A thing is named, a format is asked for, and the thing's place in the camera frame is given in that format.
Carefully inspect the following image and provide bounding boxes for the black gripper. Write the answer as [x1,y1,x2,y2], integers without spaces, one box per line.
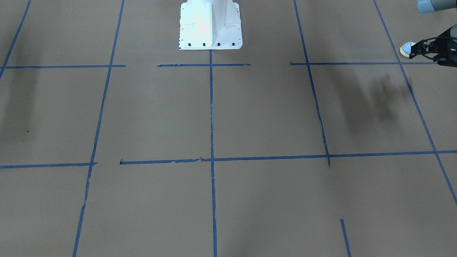
[409,25,457,68]

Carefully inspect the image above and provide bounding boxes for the white blue call bell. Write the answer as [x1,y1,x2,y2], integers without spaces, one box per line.
[400,42,416,57]

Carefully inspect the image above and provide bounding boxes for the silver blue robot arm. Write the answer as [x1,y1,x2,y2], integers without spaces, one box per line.
[408,0,457,68]

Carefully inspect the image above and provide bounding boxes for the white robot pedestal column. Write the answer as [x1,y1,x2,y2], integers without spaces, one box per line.
[179,0,243,50]

